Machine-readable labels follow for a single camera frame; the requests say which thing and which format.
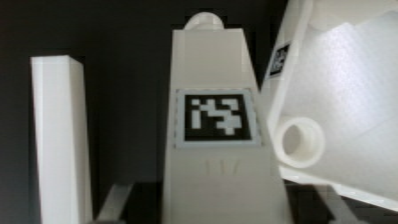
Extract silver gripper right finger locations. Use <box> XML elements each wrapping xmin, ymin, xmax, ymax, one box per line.
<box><xmin>314</xmin><ymin>185</ymin><xmax>364</xmax><ymax>224</ymax></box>

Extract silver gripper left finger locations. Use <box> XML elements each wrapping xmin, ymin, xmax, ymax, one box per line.
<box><xmin>90</xmin><ymin>184</ymin><xmax>133</xmax><ymax>224</ymax></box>

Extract white desk leg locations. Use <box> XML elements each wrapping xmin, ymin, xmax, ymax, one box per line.
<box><xmin>161</xmin><ymin>12</ymin><xmax>292</xmax><ymax>224</ymax></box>

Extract white desk top tray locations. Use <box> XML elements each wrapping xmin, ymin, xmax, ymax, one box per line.
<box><xmin>260</xmin><ymin>0</ymin><xmax>398</xmax><ymax>212</ymax></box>

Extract white left fence wall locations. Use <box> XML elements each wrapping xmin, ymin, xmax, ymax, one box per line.
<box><xmin>29</xmin><ymin>55</ymin><xmax>92</xmax><ymax>224</ymax></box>

